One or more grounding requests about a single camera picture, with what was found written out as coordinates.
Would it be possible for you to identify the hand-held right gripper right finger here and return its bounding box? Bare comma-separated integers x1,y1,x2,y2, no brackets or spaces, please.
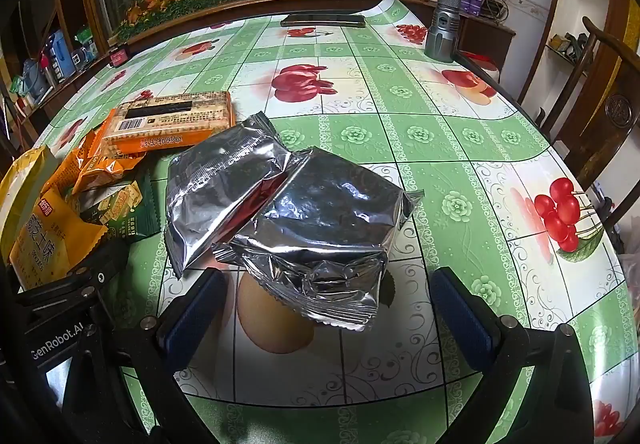
431,267,597,444

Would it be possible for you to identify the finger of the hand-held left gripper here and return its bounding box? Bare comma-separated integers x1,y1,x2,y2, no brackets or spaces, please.
15,240,130,299
20,281,108,325

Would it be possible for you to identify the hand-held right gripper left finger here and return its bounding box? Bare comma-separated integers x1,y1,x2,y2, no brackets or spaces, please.
107,268,241,444

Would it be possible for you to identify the large yellow snack bag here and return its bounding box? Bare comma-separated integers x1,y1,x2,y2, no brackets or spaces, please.
0,144,109,293

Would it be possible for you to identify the small silver foil snack packet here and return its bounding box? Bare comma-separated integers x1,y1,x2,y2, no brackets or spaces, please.
165,112,296,281

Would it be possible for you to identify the large silver foil snack packet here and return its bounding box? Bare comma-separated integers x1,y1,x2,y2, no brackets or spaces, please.
212,147,425,331

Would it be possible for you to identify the dark green snack packet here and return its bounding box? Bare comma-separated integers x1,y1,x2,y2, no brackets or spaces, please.
107,172,162,243

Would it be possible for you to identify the orange snack packet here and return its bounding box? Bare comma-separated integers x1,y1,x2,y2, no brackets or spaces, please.
71,151,146,195
40,131,98,197

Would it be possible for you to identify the orange cracker pack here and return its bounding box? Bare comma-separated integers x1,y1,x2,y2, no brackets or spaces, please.
100,90,236,157

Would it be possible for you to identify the grey bag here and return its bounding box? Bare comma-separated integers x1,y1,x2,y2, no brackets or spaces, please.
19,59,51,100

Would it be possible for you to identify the green fruit-print tablecloth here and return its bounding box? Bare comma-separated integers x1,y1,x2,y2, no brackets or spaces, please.
30,0,626,444

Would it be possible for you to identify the small green box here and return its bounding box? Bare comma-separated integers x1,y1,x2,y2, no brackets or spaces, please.
75,25,99,56

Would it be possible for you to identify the wooden chair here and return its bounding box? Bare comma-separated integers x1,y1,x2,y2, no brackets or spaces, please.
540,16,640,245

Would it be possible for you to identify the silver metal flashlight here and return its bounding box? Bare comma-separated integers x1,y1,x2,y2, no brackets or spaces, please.
424,0,468,63

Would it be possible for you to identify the wooden side shelf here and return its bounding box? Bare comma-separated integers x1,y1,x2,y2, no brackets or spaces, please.
467,0,518,56

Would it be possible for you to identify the black phone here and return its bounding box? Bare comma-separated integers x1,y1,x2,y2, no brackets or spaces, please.
280,13,366,28

